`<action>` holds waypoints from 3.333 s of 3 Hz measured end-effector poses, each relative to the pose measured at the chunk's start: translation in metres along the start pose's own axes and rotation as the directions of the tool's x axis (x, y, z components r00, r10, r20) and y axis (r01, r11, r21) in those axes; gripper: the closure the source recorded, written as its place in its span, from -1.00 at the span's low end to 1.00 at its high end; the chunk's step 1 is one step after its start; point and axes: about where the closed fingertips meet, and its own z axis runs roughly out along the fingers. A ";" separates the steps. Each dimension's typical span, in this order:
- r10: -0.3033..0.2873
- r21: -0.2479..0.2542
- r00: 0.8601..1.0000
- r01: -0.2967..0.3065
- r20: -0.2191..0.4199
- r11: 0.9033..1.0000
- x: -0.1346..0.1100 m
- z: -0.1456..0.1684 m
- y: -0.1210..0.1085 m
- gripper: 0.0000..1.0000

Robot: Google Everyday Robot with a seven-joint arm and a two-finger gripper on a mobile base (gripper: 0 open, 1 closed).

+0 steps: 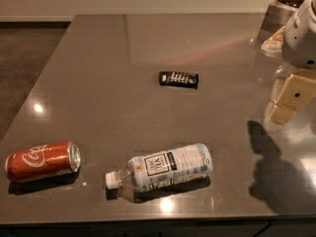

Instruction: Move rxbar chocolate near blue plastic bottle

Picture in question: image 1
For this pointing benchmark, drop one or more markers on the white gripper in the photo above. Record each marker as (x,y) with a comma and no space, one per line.
(300,42)

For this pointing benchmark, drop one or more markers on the black rxbar chocolate wrapper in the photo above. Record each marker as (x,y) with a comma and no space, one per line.
(178,79)

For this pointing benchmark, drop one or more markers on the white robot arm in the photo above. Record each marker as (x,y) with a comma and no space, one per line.
(304,16)

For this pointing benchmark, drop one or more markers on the clear plastic bottle blue label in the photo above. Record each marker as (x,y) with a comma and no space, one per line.
(160,173)

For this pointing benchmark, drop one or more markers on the white plate with food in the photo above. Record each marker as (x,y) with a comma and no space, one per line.
(273,45)

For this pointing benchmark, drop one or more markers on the jar of coffee beans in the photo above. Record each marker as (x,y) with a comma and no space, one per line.
(278,13)

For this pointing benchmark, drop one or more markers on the red coca-cola can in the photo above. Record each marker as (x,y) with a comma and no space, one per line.
(44,161)

